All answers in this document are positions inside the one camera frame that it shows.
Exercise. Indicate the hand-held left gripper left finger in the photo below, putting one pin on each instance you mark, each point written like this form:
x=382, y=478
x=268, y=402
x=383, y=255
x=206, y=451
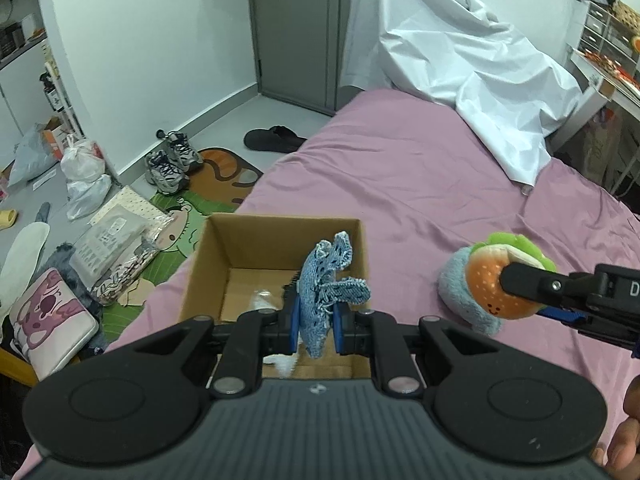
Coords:
x=295, y=322

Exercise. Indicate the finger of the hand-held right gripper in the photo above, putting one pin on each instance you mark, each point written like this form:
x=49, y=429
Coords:
x=540, y=282
x=565, y=316

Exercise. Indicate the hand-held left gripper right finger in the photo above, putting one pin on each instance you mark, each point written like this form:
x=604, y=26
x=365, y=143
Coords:
x=340, y=330

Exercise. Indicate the blue knitted cloth toy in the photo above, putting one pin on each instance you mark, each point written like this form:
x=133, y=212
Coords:
x=317, y=290

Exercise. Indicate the clear plastic bag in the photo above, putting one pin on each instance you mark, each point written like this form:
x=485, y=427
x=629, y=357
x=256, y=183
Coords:
x=260, y=300

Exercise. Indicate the white packet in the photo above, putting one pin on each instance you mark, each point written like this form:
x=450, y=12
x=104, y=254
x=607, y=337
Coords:
x=282, y=364

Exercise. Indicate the burger plush toy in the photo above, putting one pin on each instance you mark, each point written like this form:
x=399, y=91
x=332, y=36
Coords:
x=487, y=280

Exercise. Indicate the brown cardboard box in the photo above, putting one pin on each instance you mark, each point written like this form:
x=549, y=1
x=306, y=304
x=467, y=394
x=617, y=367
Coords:
x=210, y=260

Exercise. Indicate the person's right hand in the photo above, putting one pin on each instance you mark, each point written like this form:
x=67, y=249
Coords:
x=625, y=442

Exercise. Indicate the beige tote bag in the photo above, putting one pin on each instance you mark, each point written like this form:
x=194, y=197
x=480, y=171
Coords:
x=600, y=145

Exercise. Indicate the patterned cloth in clear bag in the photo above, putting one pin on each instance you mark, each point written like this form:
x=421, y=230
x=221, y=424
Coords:
x=150, y=255

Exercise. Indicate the cartoon floor mat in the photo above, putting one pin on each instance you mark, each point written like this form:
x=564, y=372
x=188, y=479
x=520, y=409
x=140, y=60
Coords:
x=220, y=175

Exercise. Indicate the pink bedsheet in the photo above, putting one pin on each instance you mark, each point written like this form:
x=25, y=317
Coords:
x=400, y=175

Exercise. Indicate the black slipper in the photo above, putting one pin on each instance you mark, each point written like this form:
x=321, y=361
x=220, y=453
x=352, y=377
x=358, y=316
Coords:
x=272, y=140

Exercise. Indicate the grey sneaker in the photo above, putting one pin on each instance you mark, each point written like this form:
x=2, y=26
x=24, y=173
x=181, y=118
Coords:
x=182, y=150
x=167, y=172

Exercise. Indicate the grey printed package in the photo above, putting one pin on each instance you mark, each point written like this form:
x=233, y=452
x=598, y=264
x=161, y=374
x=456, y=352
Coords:
x=107, y=247

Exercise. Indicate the cream dotted package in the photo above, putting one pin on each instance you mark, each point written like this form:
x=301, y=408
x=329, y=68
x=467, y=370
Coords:
x=127, y=205

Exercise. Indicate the white desk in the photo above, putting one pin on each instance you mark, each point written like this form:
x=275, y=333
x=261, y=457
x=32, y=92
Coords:
x=595, y=80

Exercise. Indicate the white cover sheet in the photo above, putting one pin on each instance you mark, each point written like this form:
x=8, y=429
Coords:
x=450, y=60

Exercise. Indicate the white plastic bag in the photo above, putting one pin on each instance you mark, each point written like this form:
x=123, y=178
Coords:
x=82, y=160
x=90, y=197

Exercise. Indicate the pink cartoon cushion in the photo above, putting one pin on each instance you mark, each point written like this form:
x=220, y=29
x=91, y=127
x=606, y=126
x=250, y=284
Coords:
x=50, y=325

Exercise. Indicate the orange round plush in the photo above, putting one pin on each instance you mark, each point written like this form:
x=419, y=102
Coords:
x=636, y=43

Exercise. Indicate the grey drawer organizer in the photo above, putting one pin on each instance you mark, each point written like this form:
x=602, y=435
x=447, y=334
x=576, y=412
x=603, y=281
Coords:
x=602, y=30

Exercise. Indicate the grey sock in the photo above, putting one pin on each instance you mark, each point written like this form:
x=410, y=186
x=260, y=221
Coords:
x=43, y=212

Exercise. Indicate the white insole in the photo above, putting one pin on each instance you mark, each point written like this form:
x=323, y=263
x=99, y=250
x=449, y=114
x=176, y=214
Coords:
x=22, y=260

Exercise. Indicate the yellow-edged table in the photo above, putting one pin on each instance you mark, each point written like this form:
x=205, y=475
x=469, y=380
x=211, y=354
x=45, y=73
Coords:
x=15, y=367

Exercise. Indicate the wicker basket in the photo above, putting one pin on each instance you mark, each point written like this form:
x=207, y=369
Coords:
x=627, y=11

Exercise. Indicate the grey door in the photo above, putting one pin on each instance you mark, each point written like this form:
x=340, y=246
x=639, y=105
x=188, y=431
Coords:
x=295, y=30

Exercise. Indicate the orange and white carton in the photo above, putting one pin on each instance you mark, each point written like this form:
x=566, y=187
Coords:
x=54, y=140

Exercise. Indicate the yellow slipper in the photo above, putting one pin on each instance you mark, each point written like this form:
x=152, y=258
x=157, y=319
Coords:
x=7, y=219

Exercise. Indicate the grey plastic mailer bag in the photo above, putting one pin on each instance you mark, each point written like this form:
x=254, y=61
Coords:
x=32, y=157

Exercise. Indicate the black spray bottle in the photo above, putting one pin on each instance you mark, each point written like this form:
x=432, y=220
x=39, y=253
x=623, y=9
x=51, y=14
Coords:
x=51, y=92

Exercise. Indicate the white kitchen cabinet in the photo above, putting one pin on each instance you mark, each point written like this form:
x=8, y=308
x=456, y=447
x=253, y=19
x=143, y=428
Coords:
x=20, y=90

